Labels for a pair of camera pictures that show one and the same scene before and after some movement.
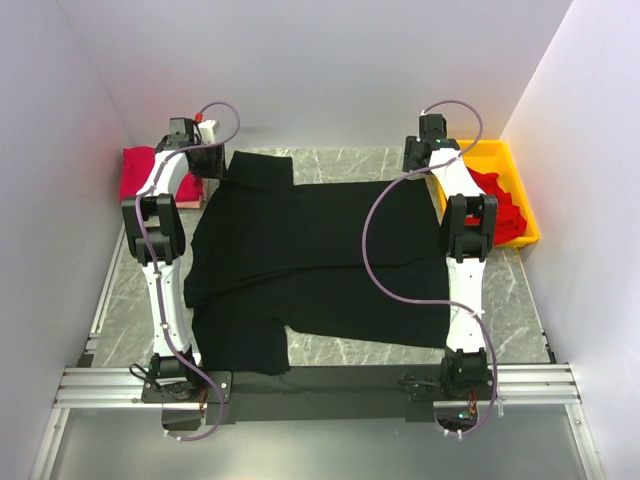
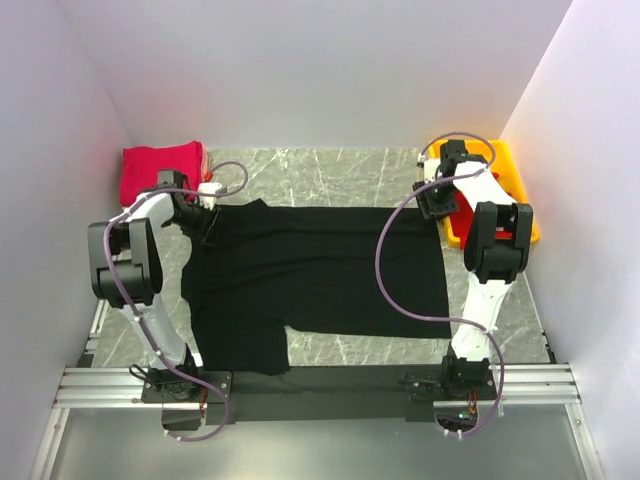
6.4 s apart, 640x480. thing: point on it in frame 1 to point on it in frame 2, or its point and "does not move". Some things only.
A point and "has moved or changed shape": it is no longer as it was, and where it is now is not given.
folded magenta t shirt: x=136 y=165 does not move
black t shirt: x=268 y=256 has moved or changed shape
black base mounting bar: x=373 y=394 does not move
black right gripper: x=409 y=163 to x=441 y=210
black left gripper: x=217 y=168 to x=209 y=216
